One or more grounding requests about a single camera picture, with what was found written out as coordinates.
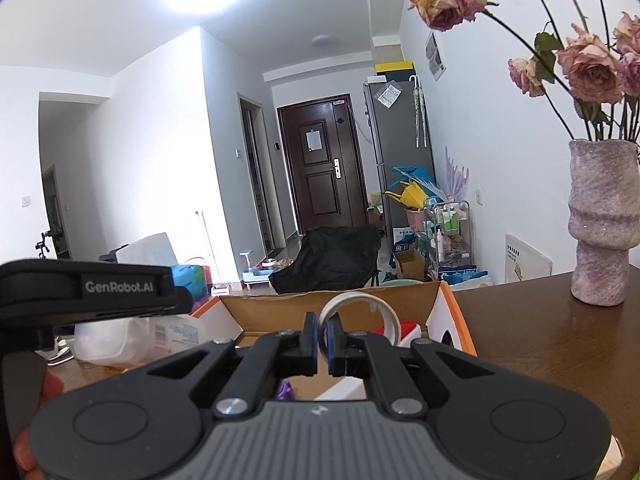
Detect red cardboard box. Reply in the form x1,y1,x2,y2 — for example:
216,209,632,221
189,280,477,403

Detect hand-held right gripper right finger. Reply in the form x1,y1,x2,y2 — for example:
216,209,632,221
325,312,497,420

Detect white wet wipes pack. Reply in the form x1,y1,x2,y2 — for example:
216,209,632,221
150,310,201,356

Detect blue tissue pack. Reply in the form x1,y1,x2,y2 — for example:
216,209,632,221
170,262,213,311

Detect clear bag on refrigerator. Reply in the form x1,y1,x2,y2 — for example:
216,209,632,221
376,82,403,109

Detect interior door frame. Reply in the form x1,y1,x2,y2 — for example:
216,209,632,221
237,92,276,256

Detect wall electrical panel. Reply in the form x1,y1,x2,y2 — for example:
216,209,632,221
425,32,446,81

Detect hanging white umbrellas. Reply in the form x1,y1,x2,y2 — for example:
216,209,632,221
407,74,431,150

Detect pink stone vase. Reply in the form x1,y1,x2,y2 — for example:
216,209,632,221
567,138,640,307

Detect blue and white printed bag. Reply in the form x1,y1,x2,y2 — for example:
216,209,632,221
437,267,493,289

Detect brown floor cardboard box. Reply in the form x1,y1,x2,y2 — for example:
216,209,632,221
392,247,428,282

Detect black tripod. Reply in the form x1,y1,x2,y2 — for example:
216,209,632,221
35,230,63,261

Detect pale blue pet bowl stand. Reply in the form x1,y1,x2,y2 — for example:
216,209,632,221
239,251,273,291

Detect grey sneakers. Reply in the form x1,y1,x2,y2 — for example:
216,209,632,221
47,340,76,366

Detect white mop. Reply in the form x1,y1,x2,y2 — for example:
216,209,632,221
195,210,209,266

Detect yellow and black box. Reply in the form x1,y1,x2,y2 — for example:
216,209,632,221
374,60,417,77

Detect translucent plastic container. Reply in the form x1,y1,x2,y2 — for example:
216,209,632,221
74,316,153,367

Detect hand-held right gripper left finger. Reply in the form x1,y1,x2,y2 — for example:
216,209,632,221
145,312,321,420

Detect purple wall decoration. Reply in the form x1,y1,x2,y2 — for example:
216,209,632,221
444,147,471,201

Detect white appliance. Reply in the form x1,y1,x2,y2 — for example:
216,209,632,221
116,232,180,267

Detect black folding chair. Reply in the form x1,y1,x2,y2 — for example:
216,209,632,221
268,223,383,295

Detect white and blue tissue package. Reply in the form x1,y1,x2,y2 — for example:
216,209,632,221
392,227,418,256

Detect grey refrigerator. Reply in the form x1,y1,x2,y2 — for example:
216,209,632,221
363,74,437,261

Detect dark brown door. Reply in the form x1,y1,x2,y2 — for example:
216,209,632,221
276,94,370,235

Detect white leaning board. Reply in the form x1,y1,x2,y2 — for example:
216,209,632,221
504,232,553,285

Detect person's left hand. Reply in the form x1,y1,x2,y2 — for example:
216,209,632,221
14,373,66,480

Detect white tape roll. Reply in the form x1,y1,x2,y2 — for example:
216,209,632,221
318,291,401,361

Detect yellow watering can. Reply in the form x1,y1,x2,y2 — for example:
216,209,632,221
385,182,426,211

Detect bouquet of dried pink roses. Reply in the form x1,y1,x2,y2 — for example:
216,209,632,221
407,0,640,142

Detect metal rolling cart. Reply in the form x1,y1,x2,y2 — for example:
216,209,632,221
427,200,473,281

